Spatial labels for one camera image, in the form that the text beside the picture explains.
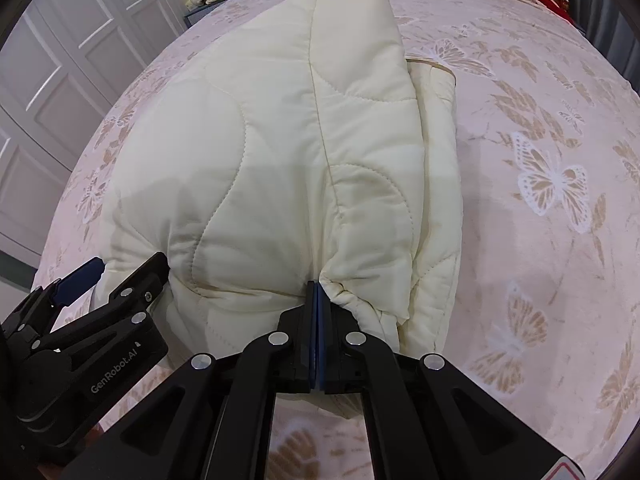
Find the grey nightstand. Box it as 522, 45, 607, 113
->
182, 0, 226, 28

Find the cream quilted jacket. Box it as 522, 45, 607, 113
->
100, 0, 463, 418

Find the grey curtain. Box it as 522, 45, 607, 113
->
565, 0, 640, 88

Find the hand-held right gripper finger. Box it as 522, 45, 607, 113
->
60, 281, 317, 480
316, 282, 586, 480

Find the pink butterfly blanket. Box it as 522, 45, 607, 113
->
35, 0, 640, 480

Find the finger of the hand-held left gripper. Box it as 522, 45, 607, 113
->
30, 251, 169, 352
0, 257, 107, 342

